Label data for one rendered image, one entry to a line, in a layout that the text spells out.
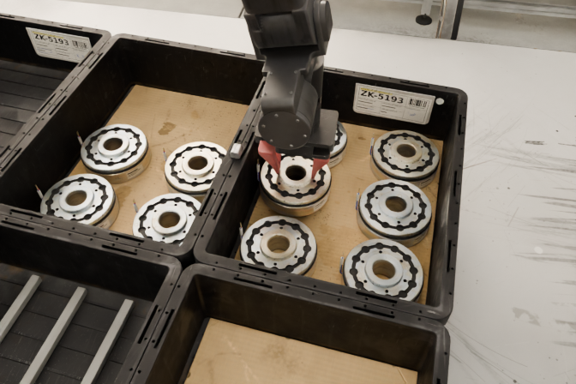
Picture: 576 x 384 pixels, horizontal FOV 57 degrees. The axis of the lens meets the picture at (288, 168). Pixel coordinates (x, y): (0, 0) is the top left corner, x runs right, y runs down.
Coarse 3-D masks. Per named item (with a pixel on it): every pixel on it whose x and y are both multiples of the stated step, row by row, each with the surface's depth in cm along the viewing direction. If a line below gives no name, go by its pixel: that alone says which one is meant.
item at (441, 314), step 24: (336, 72) 85; (360, 72) 85; (456, 96) 82; (456, 120) 78; (456, 144) 74; (240, 168) 71; (456, 168) 71; (456, 192) 69; (216, 216) 68; (456, 216) 66; (456, 240) 64; (216, 264) 61; (240, 264) 62; (312, 288) 59; (336, 288) 59; (408, 312) 57; (432, 312) 57
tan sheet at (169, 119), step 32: (128, 96) 97; (160, 96) 97; (192, 96) 97; (160, 128) 91; (192, 128) 91; (224, 128) 91; (160, 160) 86; (128, 192) 82; (160, 192) 82; (128, 224) 78
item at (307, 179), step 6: (288, 162) 78; (294, 162) 78; (300, 162) 78; (282, 168) 77; (288, 168) 77; (300, 168) 78; (306, 168) 77; (282, 174) 76; (306, 174) 76; (282, 180) 76; (288, 180) 76; (300, 180) 76; (306, 180) 76; (288, 186) 75; (294, 186) 75; (300, 186) 75
